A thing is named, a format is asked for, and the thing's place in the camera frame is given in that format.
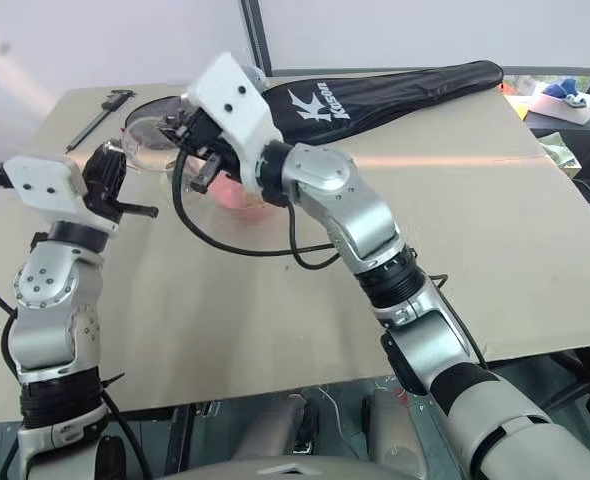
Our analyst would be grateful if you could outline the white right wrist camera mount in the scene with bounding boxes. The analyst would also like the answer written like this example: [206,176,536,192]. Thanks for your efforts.
[186,51,284,191]

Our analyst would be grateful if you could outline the black racket bag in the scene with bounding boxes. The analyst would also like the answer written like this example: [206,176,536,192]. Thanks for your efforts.
[262,60,505,146]

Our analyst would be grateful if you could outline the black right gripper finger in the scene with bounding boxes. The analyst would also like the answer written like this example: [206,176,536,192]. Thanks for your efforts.
[191,154,225,195]
[159,111,193,144]

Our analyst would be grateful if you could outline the clear glass bowl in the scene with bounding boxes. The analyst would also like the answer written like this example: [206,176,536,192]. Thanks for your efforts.
[123,95,204,175]

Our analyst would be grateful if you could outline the green printed paper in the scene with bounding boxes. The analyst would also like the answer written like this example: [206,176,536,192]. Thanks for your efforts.
[538,131,585,177]

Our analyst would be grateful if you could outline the white storage box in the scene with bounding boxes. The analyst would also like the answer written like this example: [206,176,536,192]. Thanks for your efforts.
[529,79,590,126]

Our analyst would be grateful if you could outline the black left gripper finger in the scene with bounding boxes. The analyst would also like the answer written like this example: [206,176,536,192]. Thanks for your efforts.
[116,201,160,220]

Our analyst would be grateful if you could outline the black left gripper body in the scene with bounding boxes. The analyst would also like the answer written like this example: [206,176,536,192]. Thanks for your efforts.
[82,145,128,224]

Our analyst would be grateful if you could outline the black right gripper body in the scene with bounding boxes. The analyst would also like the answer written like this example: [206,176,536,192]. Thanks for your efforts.
[176,111,242,174]

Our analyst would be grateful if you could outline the pink bowl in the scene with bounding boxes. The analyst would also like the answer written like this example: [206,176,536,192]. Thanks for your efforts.
[208,174,272,225]

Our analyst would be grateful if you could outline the blue cloth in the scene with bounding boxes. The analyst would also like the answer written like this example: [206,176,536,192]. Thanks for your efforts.
[546,77,585,102]

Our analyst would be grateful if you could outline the brown cardboard sheet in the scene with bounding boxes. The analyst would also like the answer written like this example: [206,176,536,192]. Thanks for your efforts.
[0,74,590,416]

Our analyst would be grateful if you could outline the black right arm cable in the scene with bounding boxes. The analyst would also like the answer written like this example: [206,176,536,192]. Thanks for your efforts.
[171,148,327,272]

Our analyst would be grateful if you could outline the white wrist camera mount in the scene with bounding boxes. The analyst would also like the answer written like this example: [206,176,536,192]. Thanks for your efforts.
[186,51,284,191]
[2,154,122,234]

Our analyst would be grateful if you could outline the black vernier caliper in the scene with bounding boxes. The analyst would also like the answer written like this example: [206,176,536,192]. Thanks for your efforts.
[66,88,136,153]

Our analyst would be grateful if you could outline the dark vertical post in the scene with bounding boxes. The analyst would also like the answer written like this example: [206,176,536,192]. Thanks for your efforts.
[246,0,275,77]

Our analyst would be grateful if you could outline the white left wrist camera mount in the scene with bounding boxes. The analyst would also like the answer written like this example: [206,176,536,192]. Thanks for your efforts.
[2,154,122,234]

